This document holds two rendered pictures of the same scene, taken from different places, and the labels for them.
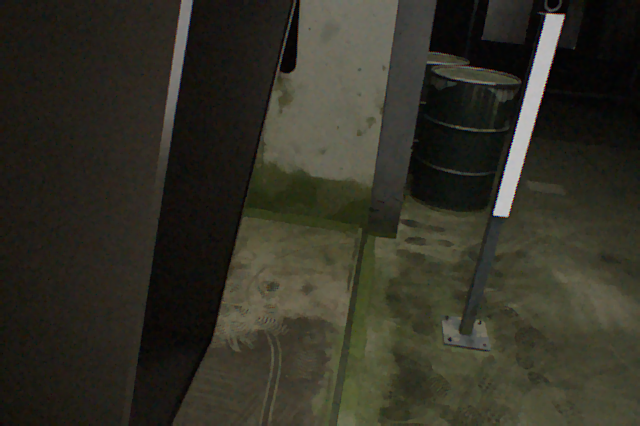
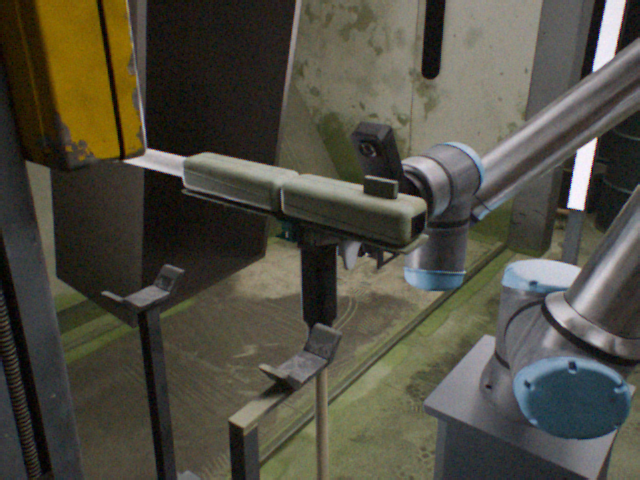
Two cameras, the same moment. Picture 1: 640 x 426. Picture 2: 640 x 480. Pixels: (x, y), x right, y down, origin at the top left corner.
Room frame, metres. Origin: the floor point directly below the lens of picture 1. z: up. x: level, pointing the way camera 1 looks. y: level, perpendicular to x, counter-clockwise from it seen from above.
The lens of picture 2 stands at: (-0.60, -0.93, 1.39)
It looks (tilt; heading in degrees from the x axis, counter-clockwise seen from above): 23 degrees down; 30
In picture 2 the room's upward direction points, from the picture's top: straight up
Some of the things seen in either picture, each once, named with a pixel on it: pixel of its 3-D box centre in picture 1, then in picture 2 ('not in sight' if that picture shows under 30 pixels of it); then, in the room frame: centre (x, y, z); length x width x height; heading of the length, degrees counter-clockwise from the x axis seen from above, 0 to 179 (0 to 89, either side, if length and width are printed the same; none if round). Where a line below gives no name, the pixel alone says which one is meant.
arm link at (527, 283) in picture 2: not in sight; (543, 313); (0.43, -0.79, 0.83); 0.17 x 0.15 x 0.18; 21
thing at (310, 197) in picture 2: not in sight; (238, 241); (-0.08, -0.51, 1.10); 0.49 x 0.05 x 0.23; 83
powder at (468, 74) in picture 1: (474, 77); not in sight; (3.25, -0.89, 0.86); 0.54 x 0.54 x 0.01
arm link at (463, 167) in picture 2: not in sight; (440, 180); (0.20, -0.66, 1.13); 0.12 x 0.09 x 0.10; 174
